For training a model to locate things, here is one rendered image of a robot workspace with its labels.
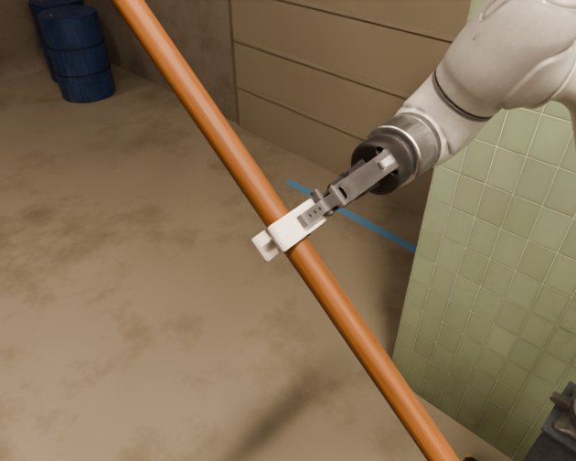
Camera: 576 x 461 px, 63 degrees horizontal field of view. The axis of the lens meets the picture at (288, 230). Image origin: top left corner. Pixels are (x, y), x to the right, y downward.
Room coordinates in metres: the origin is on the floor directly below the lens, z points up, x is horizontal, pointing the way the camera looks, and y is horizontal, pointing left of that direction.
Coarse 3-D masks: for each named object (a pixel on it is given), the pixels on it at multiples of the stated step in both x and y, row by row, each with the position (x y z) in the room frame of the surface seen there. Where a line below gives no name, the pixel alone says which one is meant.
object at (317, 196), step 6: (360, 162) 0.50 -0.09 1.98; (354, 168) 0.49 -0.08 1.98; (348, 174) 0.48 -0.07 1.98; (372, 186) 0.48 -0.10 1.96; (378, 186) 0.49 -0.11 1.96; (312, 192) 0.43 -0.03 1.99; (318, 192) 0.43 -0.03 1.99; (324, 192) 0.43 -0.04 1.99; (342, 192) 0.44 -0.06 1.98; (366, 192) 0.47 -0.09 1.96; (318, 198) 0.42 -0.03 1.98; (330, 210) 0.41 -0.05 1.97
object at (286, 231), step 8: (312, 200) 0.43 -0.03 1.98; (296, 208) 0.41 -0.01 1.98; (304, 208) 0.41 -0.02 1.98; (288, 216) 0.40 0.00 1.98; (296, 216) 0.40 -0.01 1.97; (272, 224) 0.38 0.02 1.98; (280, 224) 0.38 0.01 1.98; (288, 224) 0.39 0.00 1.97; (296, 224) 0.39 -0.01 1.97; (312, 224) 0.40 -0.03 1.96; (320, 224) 0.41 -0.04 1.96; (272, 232) 0.37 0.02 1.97; (280, 232) 0.38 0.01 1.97; (288, 232) 0.38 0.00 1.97; (296, 232) 0.39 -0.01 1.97; (304, 232) 0.39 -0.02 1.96; (272, 240) 0.37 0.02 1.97; (280, 240) 0.37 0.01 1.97; (288, 240) 0.37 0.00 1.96; (296, 240) 0.38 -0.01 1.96; (280, 248) 0.37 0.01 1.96; (288, 248) 0.37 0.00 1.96
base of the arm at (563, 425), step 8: (552, 400) 0.78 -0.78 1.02; (560, 400) 0.77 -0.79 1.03; (568, 400) 0.77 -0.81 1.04; (560, 408) 0.76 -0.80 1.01; (568, 408) 0.74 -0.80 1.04; (560, 416) 0.73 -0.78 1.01; (568, 416) 0.72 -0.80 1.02; (552, 424) 0.71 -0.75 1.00; (560, 424) 0.70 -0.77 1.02; (568, 424) 0.70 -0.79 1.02; (560, 432) 0.68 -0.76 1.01; (568, 432) 0.68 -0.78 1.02
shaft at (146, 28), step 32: (128, 0) 0.54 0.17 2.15; (160, 32) 0.52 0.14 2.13; (160, 64) 0.50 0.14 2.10; (192, 96) 0.48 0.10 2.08; (224, 128) 0.46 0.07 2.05; (224, 160) 0.44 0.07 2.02; (256, 192) 0.42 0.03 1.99; (288, 256) 0.38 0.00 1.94; (320, 288) 0.35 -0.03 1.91; (352, 320) 0.33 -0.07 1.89; (384, 352) 0.32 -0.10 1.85; (384, 384) 0.29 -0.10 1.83; (416, 416) 0.27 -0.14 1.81; (448, 448) 0.25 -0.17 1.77
